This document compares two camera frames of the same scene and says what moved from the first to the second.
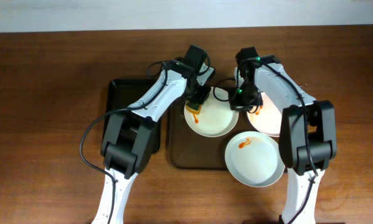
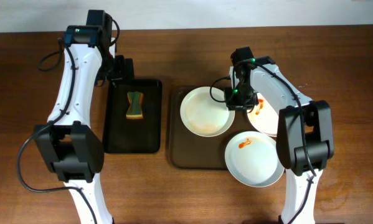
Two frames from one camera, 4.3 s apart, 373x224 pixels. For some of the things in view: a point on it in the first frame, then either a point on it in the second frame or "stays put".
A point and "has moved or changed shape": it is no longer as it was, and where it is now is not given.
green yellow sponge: (193, 107) has moved or changed shape
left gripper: (199, 96) → (124, 72)
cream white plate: (216, 118) stays put
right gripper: (241, 104) stays put
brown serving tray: (189, 150) stays put
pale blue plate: (254, 159) stays put
